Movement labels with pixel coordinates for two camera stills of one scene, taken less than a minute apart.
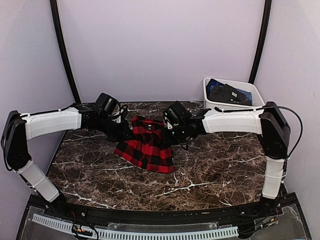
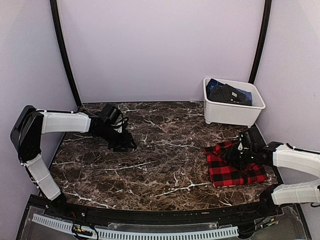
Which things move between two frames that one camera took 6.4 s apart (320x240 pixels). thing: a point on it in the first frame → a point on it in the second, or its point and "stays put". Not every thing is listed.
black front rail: (162, 216) stays put
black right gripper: (182, 141) → (230, 154)
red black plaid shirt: (146, 148) → (224, 172)
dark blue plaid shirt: (213, 84) stays put
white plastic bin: (257, 100) stays put
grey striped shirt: (225, 93) stays put
